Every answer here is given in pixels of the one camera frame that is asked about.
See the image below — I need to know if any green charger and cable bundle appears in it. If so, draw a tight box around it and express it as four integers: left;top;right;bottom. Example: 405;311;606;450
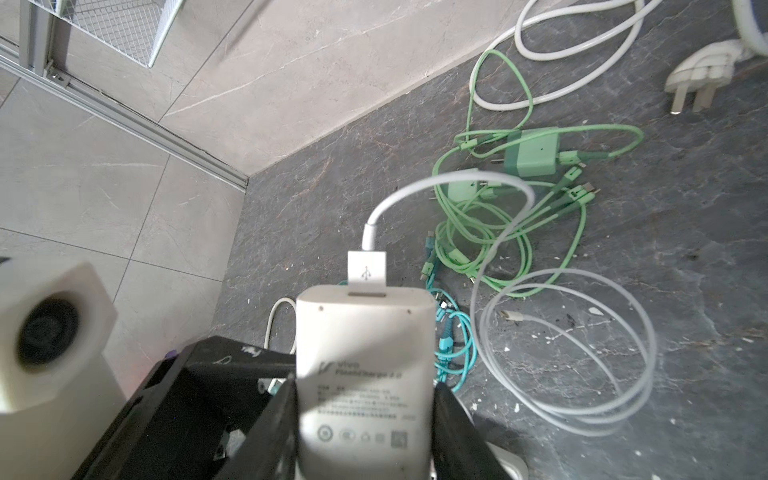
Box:
419;49;646;299

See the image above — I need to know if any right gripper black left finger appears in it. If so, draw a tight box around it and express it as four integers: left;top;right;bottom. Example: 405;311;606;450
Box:
215;378;299;480

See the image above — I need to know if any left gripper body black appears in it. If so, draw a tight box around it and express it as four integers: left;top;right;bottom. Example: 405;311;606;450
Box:
74;336;296;479

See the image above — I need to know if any white charger with cable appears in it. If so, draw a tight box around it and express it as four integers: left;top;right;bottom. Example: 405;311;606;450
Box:
295;170;658;479

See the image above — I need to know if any white multicolour power strip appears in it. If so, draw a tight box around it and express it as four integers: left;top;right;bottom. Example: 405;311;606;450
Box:
487;442;529;480

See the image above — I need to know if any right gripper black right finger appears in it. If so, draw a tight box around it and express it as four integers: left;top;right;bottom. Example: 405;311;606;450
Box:
431;383;510;479

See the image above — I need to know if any teal charger cable bundle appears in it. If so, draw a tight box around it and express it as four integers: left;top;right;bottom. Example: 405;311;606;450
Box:
422;230;479;394

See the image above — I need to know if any white power strip cable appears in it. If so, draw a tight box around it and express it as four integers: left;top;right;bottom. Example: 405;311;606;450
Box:
263;296;299;355

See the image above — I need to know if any white wire mesh basket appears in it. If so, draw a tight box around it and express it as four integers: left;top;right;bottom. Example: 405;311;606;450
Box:
32;0;184;69

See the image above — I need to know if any white cable of purple strip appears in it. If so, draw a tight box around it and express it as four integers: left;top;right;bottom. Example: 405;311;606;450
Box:
469;0;768;115

